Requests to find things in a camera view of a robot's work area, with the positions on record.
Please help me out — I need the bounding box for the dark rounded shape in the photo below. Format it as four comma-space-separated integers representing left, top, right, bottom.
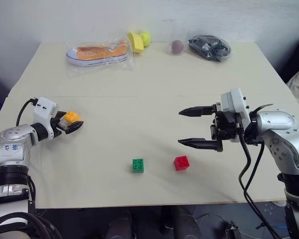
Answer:
106, 211, 133, 239
173, 206, 203, 239

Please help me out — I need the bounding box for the black furniture piece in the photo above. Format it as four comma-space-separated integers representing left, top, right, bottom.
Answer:
285, 36, 299, 84

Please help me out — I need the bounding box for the green toy brick cube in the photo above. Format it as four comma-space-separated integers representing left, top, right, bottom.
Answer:
132, 158, 146, 173

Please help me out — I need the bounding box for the yellow-green tennis ball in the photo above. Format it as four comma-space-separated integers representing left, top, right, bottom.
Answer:
140, 30, 152, 47

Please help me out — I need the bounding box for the yellow toy brick cube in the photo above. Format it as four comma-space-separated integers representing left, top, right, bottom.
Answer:
64, 111, 80, 124

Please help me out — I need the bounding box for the dark red ball in bag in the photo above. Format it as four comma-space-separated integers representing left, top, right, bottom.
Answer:
168, 29, 185, 55

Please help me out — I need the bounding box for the red toy brick cube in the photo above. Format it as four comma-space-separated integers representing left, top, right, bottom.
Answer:
173, 155, 191, 172

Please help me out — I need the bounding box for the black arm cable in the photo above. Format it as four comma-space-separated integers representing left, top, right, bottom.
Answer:
15, 98, 38, 126
235, 104, 285, 239

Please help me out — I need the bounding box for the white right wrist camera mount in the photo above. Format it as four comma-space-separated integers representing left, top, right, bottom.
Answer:
220, 87, 252, 143

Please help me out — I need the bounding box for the black item in plastic bag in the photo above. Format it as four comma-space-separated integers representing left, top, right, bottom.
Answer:
186, 33, 232, 63

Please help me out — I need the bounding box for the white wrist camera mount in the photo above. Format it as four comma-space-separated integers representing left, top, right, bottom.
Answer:
220, 87, 252, 143
33, 97, 60, 140

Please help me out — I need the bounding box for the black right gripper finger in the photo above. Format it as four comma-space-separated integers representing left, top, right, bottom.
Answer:
178, 105, 216, 118
177, 137, 219, 151

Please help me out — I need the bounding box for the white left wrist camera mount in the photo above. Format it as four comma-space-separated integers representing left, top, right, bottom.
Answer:
33, 97, 60, 140

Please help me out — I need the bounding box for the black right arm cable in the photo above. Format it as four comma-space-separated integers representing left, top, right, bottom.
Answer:
235, 104, 285, 239

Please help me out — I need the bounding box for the orange shoe in plastic bag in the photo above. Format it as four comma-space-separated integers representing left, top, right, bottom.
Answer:
65, 37, 135, 75

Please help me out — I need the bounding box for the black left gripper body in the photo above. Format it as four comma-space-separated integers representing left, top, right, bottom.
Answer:
50, 117, 68, 138

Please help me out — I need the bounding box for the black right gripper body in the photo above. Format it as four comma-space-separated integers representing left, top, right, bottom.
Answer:
210, 102, 242, 153

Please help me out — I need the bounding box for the thick black hose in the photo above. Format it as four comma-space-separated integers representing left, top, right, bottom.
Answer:
0, 212, 63, 239

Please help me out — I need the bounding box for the black device on floor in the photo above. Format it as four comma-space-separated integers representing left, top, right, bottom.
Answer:
225, 221, 240, 239

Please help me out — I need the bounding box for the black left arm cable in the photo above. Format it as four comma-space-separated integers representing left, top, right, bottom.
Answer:
15, 98, 38, 126

